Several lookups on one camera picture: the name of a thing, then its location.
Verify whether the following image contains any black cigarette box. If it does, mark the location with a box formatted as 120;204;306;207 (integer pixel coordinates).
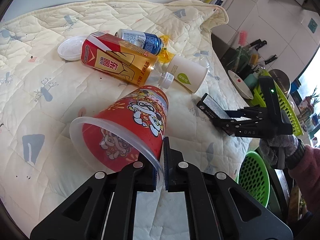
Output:
196;93;231;126

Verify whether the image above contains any white paper cup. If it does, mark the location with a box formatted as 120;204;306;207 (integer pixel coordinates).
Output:
167;55;208;93

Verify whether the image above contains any cream quilted mat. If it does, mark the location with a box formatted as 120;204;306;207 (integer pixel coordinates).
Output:
1;0;250;235

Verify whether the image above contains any right gloved hand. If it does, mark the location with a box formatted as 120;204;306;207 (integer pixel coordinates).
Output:
259;135;305;170

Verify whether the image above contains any red gold drink bottle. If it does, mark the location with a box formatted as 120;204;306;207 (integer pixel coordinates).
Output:
81;32;174;89

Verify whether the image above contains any green plastic waste basket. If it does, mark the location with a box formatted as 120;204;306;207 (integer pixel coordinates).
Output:
236;151;270;207

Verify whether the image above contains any pink bottle brush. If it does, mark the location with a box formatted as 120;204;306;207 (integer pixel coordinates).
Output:
238;30;248;47

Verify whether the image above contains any yellow plastic wrapper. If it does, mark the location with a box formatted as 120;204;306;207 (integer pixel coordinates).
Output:
157;35;175;63

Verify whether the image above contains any black handled knife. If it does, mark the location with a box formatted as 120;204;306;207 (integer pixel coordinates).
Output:
243;39;267;51

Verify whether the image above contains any blue silver drink can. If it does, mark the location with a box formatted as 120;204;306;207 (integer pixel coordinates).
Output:
115;29;164;55

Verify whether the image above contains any lime green dish rack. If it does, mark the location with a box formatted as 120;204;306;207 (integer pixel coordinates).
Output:
249;69;303;138

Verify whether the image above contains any white plastic lid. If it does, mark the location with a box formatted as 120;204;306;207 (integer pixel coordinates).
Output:
57;36;87;61

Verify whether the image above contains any red plastic snack cup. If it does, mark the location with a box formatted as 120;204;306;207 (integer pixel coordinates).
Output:
69;85;169;180

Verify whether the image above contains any steel pot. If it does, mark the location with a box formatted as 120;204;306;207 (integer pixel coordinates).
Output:
268;69;291;98

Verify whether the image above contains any white ceramic bowl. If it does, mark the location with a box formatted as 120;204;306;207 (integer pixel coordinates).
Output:
227;70;253;100

